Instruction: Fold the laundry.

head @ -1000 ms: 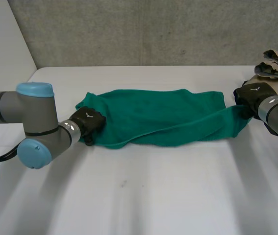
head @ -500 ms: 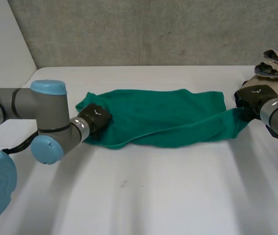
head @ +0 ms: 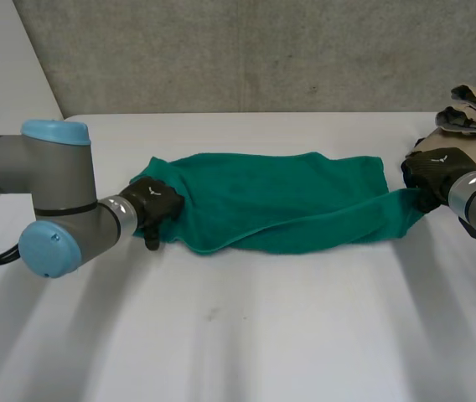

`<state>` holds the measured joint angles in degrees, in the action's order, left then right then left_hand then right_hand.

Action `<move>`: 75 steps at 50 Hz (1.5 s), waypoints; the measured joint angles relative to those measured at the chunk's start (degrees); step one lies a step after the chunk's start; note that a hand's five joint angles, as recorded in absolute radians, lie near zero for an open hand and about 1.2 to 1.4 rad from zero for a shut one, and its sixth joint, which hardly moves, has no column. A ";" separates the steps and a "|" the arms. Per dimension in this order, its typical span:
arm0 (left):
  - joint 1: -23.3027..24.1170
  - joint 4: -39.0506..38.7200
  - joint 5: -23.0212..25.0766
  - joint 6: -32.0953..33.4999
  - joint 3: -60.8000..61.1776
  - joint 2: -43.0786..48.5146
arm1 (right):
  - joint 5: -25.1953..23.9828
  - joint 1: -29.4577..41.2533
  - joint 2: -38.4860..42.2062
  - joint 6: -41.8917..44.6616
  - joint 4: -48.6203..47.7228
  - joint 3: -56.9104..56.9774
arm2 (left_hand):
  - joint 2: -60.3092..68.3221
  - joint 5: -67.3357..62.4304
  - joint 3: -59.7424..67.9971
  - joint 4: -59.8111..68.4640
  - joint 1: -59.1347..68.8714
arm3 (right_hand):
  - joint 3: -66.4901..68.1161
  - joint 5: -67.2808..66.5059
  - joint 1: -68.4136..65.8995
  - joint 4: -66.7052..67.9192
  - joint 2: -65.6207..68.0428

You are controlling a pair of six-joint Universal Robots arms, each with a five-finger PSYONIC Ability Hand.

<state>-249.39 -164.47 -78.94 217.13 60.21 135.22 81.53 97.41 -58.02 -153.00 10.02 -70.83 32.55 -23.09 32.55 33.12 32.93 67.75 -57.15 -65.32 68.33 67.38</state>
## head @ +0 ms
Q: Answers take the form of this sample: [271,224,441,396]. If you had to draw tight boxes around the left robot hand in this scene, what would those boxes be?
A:
[120,176,186,252]

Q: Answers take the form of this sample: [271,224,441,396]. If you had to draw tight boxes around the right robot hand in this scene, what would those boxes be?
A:
[401,147,476,214]

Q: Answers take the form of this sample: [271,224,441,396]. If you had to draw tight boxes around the teal towel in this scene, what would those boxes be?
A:
[128,152,425,256]

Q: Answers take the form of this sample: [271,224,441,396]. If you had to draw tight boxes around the beige shorts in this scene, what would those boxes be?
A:
[406,85,476,177]

